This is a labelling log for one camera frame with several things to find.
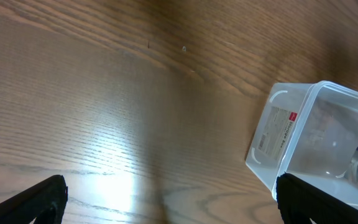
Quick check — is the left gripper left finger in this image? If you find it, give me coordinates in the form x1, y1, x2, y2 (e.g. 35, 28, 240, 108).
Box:
0, 175, 68, 224

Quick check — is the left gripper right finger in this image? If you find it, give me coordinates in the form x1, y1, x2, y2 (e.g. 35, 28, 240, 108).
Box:
276, 173, 358, 224

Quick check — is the clear plastic storage container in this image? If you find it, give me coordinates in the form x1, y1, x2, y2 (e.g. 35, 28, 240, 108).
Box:
245, 81, 358, 209

